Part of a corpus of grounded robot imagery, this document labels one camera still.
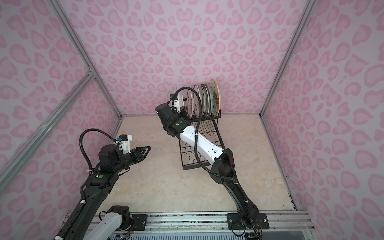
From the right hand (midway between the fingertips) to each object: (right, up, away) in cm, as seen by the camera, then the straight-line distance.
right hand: (182, 105), depth 83 cm
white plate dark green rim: (+14, +2, -3) cm, 15 cm away
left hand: (-16, -22, -8) cm, 29 cm away
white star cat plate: (+19, +7, +5) cm, 21 cm away
